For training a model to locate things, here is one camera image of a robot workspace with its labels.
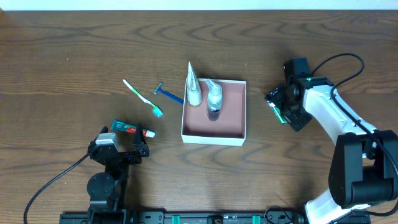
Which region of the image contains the green red toothpaste tube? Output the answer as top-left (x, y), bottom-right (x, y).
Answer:
top-left (111, 119), bottom-right (155, 138)

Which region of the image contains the white green soap box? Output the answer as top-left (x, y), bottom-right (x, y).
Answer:
top-left (269, 103), bottom-right (286, 125)

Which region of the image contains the green white toothbrush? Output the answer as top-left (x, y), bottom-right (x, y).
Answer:
top-left (123, 79), bottom-right (164, 118)

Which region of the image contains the white box pink inside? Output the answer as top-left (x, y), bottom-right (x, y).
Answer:
top-left (181, 78), bottom-right (247, 146)

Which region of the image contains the clear blue spray bottle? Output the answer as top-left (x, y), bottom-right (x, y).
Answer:
top-left (205, 79), bottom-right (223, 121)

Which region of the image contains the white Pantene conditioner tube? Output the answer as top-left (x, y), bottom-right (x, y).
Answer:
top-left (187, 62), bottom-right (202, 106)

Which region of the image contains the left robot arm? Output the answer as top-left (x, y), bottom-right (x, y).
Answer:
top-left (87, 126), bottom-right (149, 212)

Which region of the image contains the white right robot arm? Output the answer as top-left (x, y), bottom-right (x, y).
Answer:
top-left (265, 77), bottom-right (397, 223)

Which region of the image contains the blue disposable razor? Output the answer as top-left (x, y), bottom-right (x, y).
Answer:
top-left (154, 82), bottom-right (184, 105)

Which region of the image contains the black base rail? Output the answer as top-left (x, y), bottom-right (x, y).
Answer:
top-left (59, 209), bottom-right (307, 224)

